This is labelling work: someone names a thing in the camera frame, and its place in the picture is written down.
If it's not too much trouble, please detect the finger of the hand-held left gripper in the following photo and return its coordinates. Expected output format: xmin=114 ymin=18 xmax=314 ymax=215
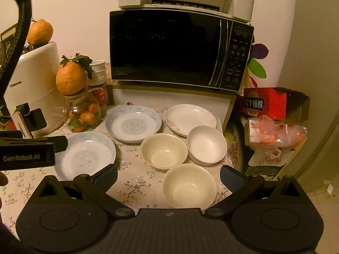
xmin=52 ymin=135 xmax=69 ymax=153

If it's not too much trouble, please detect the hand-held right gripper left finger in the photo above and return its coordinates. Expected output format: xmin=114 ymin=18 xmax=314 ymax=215
xmin=34 ymin=163 xmax=135 ymax=217

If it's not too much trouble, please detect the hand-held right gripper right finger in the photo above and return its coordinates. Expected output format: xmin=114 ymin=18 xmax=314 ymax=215
xmin=203 ymin=165 xmax=306 ymax=217

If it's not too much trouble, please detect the blue patterned plate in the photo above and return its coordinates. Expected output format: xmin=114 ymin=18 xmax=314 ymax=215
xmin=105 ymin=105 xmax=163 ymax=145
xmin=54 ymin=131 xmax=117 ymax=182

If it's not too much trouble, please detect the white bowl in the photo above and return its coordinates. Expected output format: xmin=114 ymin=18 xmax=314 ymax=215
xmin=187 ymin=126 xmax=227 ymax=166

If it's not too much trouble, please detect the cream bowl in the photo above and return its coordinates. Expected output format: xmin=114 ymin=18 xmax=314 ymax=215
xmin=140 ymin=134 xmax=188 ymax=171
xmin=161 ymin=163 xmax=218 ymax=209

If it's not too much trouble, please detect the white plate with swirl print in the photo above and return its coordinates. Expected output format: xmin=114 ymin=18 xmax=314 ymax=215
xmin=165 ymin=104 xmax=218 ymax=137

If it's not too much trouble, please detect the floral tablecloth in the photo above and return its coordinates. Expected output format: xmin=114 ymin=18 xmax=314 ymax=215
xmin=0 ymin=103 xmax=231 ymax=228

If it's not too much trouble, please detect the yellow round package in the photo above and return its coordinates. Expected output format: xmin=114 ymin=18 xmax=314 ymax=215
xmin=226 ymin=120 xmax=245 ymax=174

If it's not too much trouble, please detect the glass jar of kumquats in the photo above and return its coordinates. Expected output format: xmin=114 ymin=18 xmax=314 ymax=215
xmin=64 ymin=87 xmax=103 ymax=133

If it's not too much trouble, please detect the white and orange snack bag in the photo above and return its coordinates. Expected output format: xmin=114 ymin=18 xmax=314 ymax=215
xmin=245 ymin=148 xmax=295 ymax=177

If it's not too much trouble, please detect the clear plastic bag of packets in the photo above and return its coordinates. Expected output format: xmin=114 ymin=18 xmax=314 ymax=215
xmin=244 ymin=115 xmax=308 ymax=152

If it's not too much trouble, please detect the red label can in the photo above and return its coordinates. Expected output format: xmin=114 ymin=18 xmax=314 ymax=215
xmin=89 ymin=83 xmax=108 ymax=107

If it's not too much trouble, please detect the white air fryer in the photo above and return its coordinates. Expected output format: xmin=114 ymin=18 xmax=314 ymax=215
xmin=0 ymin=41 xmax=67 ymax=139

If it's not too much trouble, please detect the orange citrus fruit with leaves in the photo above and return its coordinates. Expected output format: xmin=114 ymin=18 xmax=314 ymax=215
xmin=56 ymin=54 xmax=93 ymax=96

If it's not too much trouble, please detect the red box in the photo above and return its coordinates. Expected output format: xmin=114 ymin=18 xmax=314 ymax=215
xmin=242 ymin=87 xmax=287 ymax=121

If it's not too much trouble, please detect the grey refrigerator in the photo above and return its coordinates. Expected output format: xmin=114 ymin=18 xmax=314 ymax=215
xmin=275 ymin=0 xmax=339 ymax=194

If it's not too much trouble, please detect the black microwave oven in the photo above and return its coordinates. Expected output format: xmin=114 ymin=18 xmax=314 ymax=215
xmin=109 ymin=10 xmax=255 ymax=92

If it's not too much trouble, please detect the black braided cable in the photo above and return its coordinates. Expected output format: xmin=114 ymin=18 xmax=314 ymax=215
xmin=0 ymin=0 xmax=33 ymax=97

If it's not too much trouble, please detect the purple and green wall sticker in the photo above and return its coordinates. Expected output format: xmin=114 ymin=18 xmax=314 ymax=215
xmin=246 ymin=42 xmax=268 ymax=85

